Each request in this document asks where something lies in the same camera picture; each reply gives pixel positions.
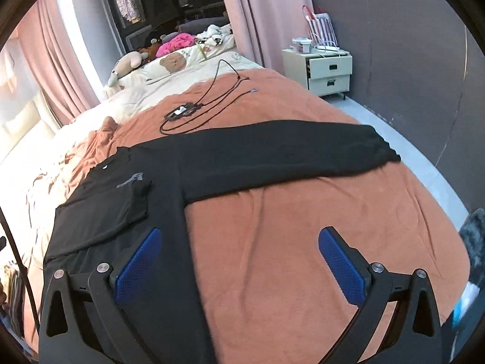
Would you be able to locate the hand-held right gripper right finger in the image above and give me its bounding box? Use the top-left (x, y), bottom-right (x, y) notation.
top-left (317, 226), bottom-right (445, 364)

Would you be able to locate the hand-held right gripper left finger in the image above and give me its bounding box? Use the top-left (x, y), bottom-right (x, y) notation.
top-left (38, 227), bottom-right (167, 364)

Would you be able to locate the black sweater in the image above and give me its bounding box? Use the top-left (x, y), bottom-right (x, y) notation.
top-left (43, 119), bottom-right (401, 364)

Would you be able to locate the pile of folded clothes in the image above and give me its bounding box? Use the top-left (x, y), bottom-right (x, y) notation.
top-left (0, 265), bottom-right (27, 334)

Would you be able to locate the orange blanket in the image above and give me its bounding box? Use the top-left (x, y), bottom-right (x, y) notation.
top-left (23, 67), bottom-right (472, 364)

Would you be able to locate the grey fluffy rug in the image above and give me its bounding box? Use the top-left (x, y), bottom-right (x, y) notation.
top-left (458, 208), bottom-right (485, 266)

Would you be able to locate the small black device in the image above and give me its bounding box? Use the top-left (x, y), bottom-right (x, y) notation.
top-left (164, 102), bottom-right (198, 122)

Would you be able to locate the cream nightstand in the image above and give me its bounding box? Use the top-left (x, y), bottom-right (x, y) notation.
top-left (281, 47), bottom-right (353, 101)

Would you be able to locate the cream bear print quilt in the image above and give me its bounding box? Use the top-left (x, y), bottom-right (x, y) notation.
top-left (102, 43), bottom-right (264, 122)

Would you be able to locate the beige plush toy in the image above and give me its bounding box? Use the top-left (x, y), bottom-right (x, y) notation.
top-left (106, 51), bottom-right (142, 86)

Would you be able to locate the pink curtain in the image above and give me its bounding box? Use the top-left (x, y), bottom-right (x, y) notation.
top-left (17, 0), bottom-right (101, 126)
top-left (214, 0), bottom-right (315, 72)

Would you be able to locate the brown plush toy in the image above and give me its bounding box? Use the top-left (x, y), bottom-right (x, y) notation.
top-left (138, 42), bottom-right (162, 60)

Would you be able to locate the pink fluffy cloth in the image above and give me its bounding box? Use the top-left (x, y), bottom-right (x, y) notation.
top-left (156, 33), bottom-right (196, 57)

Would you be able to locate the red striped tote bag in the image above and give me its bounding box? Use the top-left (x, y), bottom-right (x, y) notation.
top-left (302, 5), bottom-right (339, 48)

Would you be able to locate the black and white printed cloth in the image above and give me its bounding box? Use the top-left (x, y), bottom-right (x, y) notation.
top-left (195, 24), bottom-right (236, 48)

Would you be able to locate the grey cushion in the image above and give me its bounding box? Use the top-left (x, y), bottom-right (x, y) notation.
top-left (178, 17), bottom-right (228, 35)

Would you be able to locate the thin black strap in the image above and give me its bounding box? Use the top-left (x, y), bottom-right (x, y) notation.
top-left (0, 205), bottom-right (42, 327)

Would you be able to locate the black cable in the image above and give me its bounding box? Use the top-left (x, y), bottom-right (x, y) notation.
top-left (159, 59), bottom-right (260, 135)

